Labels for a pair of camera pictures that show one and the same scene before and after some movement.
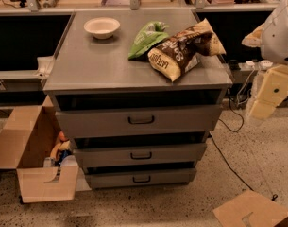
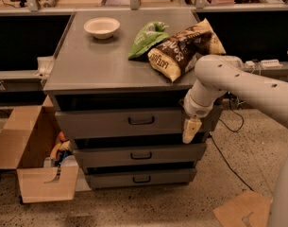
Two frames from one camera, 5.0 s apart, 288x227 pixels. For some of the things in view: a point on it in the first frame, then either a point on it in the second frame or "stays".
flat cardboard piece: [251, 209] stays
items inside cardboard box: [61, 154] stays
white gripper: [279, 37] to [194, 109]
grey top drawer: [139, 121] stays
